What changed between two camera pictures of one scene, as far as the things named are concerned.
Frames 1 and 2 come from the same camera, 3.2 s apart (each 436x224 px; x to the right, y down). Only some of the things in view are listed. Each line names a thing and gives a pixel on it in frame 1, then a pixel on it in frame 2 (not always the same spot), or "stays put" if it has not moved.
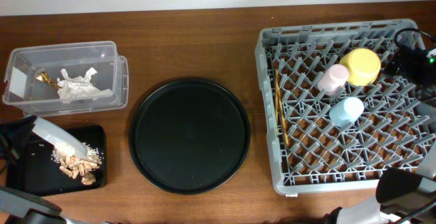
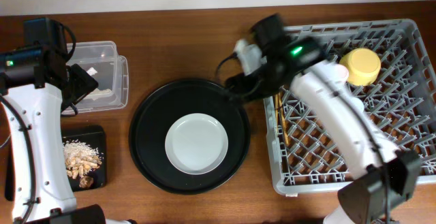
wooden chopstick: [276, 101] stays put
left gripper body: [9, 152] -> [80, 86]
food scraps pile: [76, 165] stays put
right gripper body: [415, 65] -> [259, 82]
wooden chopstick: [281, 108] stays put
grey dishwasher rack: [335, 121] stays put
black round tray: [189, 136] stays put
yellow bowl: [363, 66] stays put
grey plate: [60, 137] -> [196, 144]
